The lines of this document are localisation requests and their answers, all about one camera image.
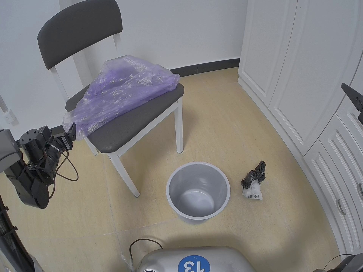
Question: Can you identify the white printed wrapper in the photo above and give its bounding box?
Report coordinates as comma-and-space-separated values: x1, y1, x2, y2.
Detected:
242, 180, 264, 202

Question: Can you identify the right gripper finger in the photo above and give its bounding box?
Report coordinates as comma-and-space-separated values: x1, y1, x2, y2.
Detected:
341, 83, 363, 124

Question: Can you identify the white wardrobe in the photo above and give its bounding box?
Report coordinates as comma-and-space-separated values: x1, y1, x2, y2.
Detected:
237, 0, 363, 256

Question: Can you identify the black plastic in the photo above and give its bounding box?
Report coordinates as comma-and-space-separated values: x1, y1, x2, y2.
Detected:
241, 160, 267, 189

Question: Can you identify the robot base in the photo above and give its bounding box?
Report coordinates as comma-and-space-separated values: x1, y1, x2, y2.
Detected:
137, 246, 257, 272

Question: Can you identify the black cable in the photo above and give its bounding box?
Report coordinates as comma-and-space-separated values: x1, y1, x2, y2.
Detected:
129, 238, 163, 263

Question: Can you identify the grey and white chair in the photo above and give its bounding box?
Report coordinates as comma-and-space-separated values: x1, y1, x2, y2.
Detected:
38, 0, 185, 198

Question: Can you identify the white trash bin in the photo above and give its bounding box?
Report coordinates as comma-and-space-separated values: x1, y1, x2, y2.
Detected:
166, 162, 231, 225

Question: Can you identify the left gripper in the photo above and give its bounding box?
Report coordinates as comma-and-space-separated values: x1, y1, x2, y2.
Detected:
45, 122, 77, 159

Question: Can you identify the purple plastic bag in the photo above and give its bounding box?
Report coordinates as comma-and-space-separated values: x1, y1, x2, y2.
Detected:
62, 55, 180, 140

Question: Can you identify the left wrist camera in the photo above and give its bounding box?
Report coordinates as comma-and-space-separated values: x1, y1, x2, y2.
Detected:
38, 125, 54, 139

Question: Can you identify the white wall socket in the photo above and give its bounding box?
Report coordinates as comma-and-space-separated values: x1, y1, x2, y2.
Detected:
3, 109, 17, 125

